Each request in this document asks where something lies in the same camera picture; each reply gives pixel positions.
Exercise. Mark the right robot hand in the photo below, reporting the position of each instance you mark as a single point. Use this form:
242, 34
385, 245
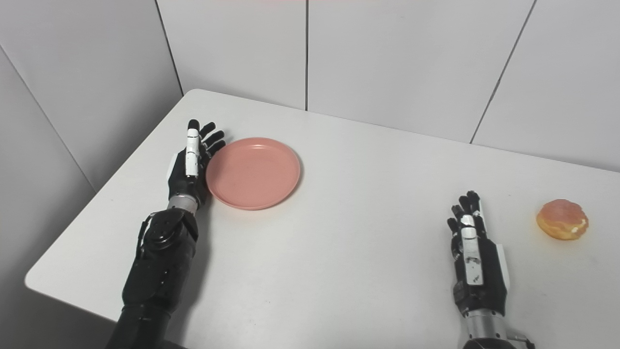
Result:
477, 271

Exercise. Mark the cream puff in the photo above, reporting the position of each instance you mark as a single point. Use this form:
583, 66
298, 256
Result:
562, 219

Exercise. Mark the pink plate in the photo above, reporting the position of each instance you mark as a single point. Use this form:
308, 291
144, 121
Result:
253, 172

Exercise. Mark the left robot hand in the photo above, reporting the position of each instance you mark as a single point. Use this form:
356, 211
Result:
189, 169

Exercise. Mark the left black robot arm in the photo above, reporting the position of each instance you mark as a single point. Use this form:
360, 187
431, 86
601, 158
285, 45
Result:
155, 271

